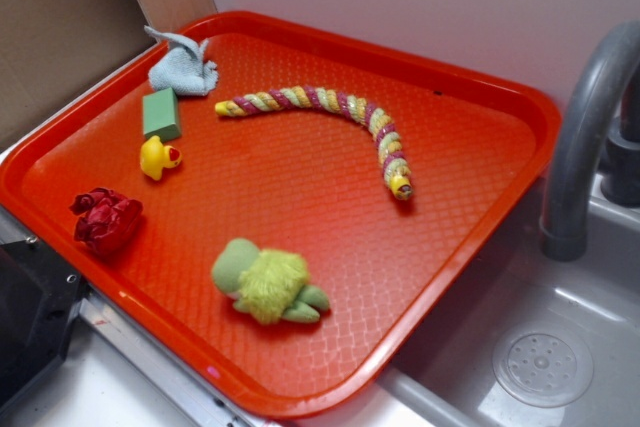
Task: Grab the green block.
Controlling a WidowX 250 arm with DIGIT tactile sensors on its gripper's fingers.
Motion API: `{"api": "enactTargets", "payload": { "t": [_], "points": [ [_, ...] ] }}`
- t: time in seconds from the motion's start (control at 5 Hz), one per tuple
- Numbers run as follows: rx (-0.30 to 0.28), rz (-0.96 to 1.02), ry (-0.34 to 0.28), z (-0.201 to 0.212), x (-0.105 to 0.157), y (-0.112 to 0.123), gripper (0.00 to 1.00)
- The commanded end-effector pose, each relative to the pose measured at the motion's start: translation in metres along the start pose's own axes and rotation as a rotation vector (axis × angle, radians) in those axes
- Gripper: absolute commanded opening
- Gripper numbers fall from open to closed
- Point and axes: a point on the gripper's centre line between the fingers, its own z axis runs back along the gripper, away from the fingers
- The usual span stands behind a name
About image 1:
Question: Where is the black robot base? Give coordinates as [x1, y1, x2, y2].
[1, 236, 86, 416]

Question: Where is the green block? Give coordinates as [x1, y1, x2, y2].
[142, 88, 182, 142]

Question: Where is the red plastic tray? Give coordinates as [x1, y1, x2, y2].
[1, 12, 560, 420]

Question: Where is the green plush frog toy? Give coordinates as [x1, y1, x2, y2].
[211, 238, 331, 326]

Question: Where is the yellow rubber duck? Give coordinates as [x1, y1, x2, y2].
[139, 135, 182, 181]

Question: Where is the light blue cloth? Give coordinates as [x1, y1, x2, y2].
[144, 26, 219, 96]

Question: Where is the crumpled red foil wrapper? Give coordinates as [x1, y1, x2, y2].
[69, 187, 143, 256]

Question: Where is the grey toy faucet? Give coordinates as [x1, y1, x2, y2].
[539, 20, 639, 261]

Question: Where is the grey toy sink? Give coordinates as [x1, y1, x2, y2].
[378, 170, 640, 427]

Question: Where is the sink drain strainer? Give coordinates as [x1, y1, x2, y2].
[492, 322, 594, 408]

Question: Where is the brown cardboard panel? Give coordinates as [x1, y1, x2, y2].
[1, 0, 152, 148]

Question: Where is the twisted rope snake toy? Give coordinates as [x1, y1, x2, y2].
[214, 85, 414, 201]

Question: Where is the dark grey faucet handle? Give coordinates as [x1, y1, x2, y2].
[601, 69, 639, 207]

